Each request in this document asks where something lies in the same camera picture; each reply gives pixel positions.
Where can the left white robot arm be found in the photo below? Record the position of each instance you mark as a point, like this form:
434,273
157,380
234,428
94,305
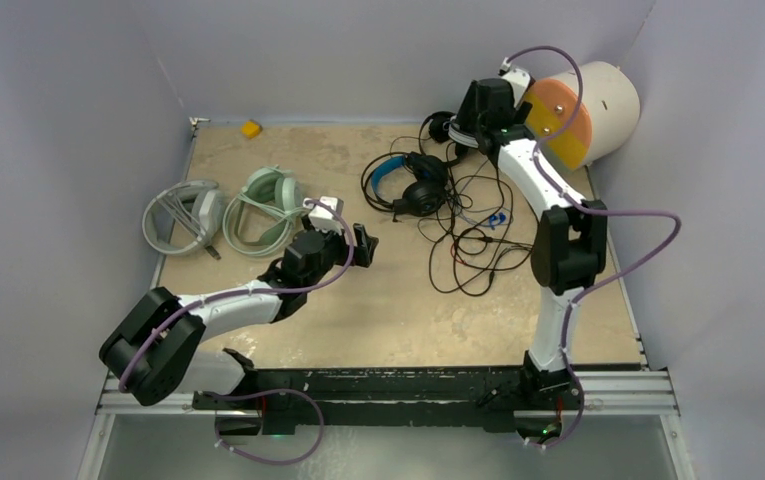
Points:
154,351

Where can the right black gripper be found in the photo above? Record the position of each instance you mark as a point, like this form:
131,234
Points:
469,104

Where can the white grey headphones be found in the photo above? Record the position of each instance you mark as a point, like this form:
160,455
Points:
197,206

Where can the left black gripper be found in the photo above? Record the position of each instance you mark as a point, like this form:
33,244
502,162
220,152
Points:
361,258

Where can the small black on-ear headphones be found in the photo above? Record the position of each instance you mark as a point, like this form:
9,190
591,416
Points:
438,124

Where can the round pastel drawer cabinet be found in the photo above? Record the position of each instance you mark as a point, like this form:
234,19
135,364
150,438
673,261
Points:
608,114

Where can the mint green headphones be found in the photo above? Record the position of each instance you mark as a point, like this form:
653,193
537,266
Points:
277,194

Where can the small yellow block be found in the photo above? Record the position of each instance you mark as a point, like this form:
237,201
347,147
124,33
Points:
251,129

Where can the black blue headphones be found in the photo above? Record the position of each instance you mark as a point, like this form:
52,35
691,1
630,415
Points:
427,193

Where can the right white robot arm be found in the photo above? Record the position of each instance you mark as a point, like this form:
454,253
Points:
568,251

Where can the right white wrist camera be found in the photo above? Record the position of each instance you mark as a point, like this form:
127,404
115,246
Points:
519,78

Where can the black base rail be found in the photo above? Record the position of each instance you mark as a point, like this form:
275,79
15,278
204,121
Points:
496,398

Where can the white black headphones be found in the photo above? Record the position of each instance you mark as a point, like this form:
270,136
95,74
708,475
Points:
461,136

